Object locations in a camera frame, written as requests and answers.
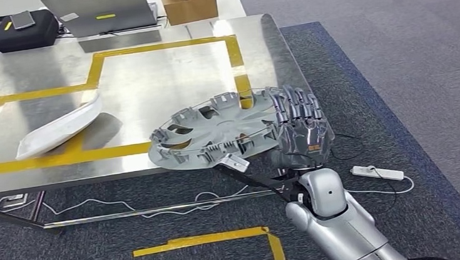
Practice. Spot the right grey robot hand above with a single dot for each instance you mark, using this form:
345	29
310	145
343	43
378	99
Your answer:
305	139

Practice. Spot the grey plastic wheel hubcap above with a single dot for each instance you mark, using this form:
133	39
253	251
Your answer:
213	134

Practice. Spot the steel workbench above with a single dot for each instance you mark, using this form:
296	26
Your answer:
146	78

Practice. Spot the white plastic body part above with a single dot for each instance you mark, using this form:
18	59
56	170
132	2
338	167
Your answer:
59	129

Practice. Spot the white power strip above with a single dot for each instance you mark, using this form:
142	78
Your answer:
377	173

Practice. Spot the brown cardboard box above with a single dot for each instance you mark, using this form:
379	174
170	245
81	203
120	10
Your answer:
188	7

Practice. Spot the grey laptop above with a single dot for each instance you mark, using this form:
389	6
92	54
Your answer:
103	11

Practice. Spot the floor socket box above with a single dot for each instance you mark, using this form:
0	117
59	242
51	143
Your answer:
15	201

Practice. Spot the black carry case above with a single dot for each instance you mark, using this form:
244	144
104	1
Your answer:
26	36

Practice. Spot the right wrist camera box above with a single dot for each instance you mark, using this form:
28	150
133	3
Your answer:
235	163

